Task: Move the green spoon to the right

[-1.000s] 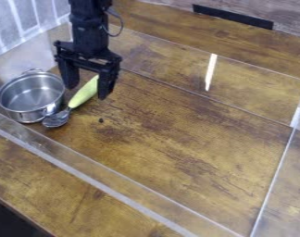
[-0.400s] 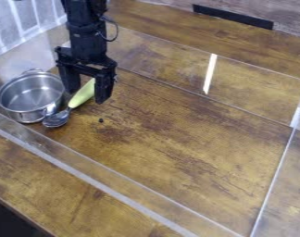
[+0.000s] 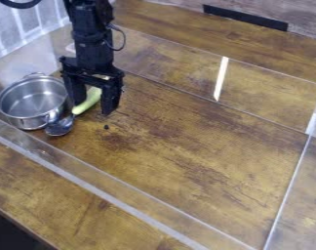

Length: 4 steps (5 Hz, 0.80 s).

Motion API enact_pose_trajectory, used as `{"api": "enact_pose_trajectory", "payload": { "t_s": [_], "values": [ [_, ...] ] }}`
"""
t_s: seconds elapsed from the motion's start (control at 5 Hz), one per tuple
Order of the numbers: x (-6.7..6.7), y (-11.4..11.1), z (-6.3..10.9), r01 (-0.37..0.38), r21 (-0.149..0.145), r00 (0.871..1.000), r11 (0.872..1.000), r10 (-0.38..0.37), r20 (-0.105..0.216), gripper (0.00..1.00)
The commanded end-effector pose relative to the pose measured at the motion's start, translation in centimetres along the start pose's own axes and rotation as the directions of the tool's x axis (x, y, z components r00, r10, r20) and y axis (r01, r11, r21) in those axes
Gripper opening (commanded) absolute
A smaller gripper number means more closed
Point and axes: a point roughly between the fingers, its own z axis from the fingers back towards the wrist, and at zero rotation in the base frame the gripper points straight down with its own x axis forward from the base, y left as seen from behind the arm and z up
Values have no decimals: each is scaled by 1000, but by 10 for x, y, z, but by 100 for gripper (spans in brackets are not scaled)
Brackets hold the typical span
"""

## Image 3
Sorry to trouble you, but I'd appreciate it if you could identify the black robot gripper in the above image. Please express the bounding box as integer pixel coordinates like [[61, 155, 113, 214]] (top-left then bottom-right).
[[59, 29, 125, 116]]

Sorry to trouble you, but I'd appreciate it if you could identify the green handled metal spoon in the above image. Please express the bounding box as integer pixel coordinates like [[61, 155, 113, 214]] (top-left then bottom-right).
[[44, 87, 102, 137]]

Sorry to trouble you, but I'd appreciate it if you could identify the small stainless steel pot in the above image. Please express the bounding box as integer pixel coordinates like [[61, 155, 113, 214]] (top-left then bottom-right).
[[0, 72, 70, 131]]

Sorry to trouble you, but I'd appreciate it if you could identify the black strip on table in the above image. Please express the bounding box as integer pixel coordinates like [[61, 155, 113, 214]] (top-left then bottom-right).
[[202, 4, 289, 31]]

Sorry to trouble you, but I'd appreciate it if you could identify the clear acrylic front barrier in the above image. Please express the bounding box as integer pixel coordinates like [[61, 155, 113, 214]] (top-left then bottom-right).
[[0, 120, 256, 250]]

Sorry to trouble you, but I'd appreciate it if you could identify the clear acrylic barrier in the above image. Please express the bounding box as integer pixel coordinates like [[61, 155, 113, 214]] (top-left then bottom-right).
[[264, 108, 316, 250], [0, 120, 256, 250]]

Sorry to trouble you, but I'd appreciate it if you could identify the clear acrylic right barrier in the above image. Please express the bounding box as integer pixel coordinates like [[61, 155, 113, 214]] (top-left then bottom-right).
[[264, 108, 316, 250]]

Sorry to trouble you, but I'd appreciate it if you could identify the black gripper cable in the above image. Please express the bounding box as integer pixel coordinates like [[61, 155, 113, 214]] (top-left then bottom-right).
[[0, 0, 127, 53]]

